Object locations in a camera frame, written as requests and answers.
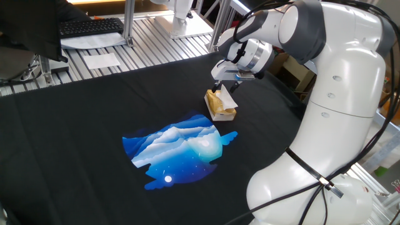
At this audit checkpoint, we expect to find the aluminium bracket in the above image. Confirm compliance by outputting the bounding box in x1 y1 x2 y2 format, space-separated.
39 55 53 85

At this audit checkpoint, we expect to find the white paper stack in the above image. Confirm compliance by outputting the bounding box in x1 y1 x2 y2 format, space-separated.
61 32 128 50

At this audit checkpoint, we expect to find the aluminium post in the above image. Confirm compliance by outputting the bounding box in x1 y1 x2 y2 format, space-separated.
122 0 136 48
207 0 234 53

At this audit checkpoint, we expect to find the black monitor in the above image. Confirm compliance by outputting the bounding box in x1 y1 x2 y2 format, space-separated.
0 0 69 63

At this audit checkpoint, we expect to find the black keyboard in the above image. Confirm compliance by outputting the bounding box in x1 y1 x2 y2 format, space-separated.
59 17 125 39

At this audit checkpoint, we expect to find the black cloth with blue print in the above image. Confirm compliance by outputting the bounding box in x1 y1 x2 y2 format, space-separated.
0 51 309 225

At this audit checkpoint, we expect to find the white napkin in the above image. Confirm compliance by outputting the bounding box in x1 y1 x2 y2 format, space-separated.
218 84 239 110

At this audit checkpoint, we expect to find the white stand on plate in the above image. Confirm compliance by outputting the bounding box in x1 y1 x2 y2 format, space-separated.
149 0 214 40

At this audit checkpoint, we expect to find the gold tissue pack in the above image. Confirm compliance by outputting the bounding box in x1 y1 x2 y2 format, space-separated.
204 89 238 122

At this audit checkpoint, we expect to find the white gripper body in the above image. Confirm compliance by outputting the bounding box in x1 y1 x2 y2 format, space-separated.
211 59 257 84

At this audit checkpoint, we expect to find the small white paper sheet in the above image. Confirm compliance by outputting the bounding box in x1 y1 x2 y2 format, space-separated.
82 52 121 70

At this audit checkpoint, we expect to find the beige box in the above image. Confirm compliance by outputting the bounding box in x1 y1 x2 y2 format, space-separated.
282 55 316 92

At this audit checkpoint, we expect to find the silver blue wrist mount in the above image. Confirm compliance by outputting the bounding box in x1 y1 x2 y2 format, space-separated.
232 69 256 81

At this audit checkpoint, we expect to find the brown cardboard box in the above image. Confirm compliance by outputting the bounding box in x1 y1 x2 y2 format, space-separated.
268 51 290 76

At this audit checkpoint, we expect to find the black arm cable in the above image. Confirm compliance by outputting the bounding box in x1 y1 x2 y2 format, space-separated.
224 0 400 225

